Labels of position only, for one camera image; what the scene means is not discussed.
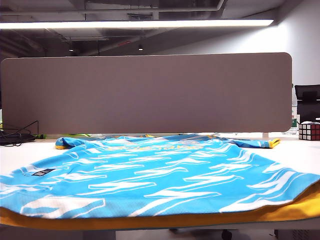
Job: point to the blue white yellow soccer jersey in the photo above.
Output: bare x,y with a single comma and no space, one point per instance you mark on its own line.
155,180

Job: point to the grey-brown desk partition panel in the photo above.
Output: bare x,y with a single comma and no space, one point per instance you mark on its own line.
150,95

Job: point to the long ceiling light strip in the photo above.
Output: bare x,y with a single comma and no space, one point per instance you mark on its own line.
135,24

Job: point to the black chair caster wheel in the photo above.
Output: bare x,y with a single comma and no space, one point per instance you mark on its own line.
226,235

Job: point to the clear bottle green label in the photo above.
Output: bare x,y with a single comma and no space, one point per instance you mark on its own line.
295,121

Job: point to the black office chair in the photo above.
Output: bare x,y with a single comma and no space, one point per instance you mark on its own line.
308,105

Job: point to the rubik's cube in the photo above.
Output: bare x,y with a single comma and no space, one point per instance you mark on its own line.
309,131

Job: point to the white partition bracket foot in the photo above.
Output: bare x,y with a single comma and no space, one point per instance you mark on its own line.
265,136

